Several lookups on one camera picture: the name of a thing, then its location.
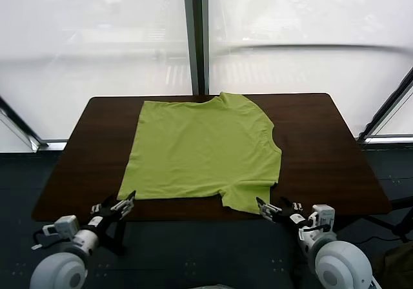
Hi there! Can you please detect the black camera cable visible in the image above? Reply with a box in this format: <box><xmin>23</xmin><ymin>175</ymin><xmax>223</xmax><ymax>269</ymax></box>
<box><xmin>31</xmin><ymin>230</ymin><xmax>46</xmax><ymax>250</ymax></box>
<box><xmin>298</xmin><ymin>223</ymin><xmax>333</xmax><ymax>238</ymax></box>

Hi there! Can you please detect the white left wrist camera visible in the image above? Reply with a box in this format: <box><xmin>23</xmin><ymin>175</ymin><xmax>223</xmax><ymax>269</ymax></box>
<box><xmin>43</xmin><ymin>215</ymin><xmax>81</xmax><ymax>238</ymax></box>

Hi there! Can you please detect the grey robot torso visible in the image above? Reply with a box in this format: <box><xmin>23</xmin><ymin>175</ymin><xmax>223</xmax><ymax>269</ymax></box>
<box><xmin>198</xmin><ymin>282</ymin><xmax>241</xmax><ymax>289</ymax></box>

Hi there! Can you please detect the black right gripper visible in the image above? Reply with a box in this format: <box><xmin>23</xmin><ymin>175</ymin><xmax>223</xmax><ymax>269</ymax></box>
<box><xmin>256</xmin><ymin>197</ymin><xmax>310</xmax><ymax>229</ymax></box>

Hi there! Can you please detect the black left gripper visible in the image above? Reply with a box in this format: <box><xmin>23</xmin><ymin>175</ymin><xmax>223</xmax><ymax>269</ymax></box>
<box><xmin>88</xmin><ymin>190</ymin><xmax>137</xmax><ymax>230</ymax></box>

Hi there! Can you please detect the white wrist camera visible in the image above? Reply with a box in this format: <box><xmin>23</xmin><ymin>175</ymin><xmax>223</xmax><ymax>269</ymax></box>
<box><xmin>310</xmin><ymin>204</ymin><xmax>336</xmax><ymax>234</ymax></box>
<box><xmin>43</xmin><ymin>215</ymin><xmax>81</xmax><ymax>238</ymax></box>

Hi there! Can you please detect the dark upright window mullion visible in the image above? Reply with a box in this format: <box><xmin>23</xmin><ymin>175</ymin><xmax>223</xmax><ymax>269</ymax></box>
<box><xmin>182</xmin><ymin>0</ymin><xmax>210</xmax><ymax>97</ymax></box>

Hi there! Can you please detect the dark curved railing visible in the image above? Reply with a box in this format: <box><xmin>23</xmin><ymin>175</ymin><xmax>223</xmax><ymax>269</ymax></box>
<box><xmin>221</xmin><ymin>43</ymin><xmax>410</xmax><ymax>57</ymax></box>

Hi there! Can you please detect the grey slanted window frame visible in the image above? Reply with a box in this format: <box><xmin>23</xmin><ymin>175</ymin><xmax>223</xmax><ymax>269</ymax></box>
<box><xmin>0</xmin><ymin>94</ymin><xmax>50</xmax><ymax>154</ymax></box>
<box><xmin>356</xmin><ymin>65</ymin><xmax>413</xmax><ymax>145</ymax></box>

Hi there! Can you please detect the lime green t-shirt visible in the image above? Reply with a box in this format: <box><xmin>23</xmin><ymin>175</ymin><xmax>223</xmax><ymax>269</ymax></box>
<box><xmin>116</xmin><ymin>91</ymin><xmax>283</xmax><ymax>215</ymax></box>

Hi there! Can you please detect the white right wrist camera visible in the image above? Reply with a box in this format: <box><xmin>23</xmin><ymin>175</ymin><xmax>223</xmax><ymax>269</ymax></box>
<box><xmin>310</xmin><ymin>204</ymin><xmax>336</xmax><ymax>234</ymax></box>

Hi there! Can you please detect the olive trouser leg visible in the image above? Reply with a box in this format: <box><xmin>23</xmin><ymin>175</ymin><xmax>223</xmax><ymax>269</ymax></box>
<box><xmin>376</xmin><ymin>246</ymin><xmax>413</xmax><ymax>289</ymax></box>

